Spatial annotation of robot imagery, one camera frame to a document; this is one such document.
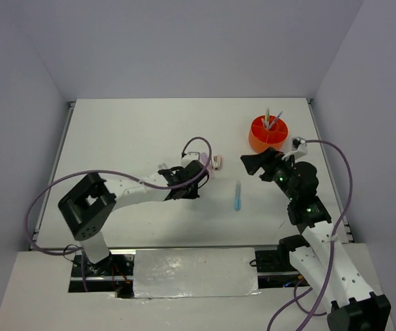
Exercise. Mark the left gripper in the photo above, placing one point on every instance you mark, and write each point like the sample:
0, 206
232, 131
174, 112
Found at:
193, 193

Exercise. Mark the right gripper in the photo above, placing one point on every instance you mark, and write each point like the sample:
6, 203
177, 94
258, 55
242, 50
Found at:
253, 162

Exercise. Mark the light blue highlighter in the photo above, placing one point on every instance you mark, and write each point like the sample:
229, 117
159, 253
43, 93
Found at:
237, 198

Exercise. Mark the yellow gel pen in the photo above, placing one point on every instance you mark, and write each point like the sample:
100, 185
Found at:
267, 114

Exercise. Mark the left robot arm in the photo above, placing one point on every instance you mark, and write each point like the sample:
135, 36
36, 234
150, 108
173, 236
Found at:
86, 207

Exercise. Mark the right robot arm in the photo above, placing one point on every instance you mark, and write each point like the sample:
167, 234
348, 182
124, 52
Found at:
316, 252

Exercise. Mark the orange round divided container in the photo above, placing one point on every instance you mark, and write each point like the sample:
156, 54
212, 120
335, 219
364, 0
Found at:
260, 138

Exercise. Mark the pink purple highlighter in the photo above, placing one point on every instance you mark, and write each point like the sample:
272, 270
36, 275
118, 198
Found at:
206, 161

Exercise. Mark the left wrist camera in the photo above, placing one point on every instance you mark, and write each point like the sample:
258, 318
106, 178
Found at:
188, 157

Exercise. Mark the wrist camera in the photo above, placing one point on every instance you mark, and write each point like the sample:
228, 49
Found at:
188, 157
299, 149

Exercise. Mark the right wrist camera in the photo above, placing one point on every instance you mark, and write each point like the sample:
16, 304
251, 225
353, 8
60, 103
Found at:
299, 149

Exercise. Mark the reflective silver base plate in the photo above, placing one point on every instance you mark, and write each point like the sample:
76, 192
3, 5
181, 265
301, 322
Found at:
202, 272

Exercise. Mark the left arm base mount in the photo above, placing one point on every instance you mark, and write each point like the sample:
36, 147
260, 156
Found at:
115, 276

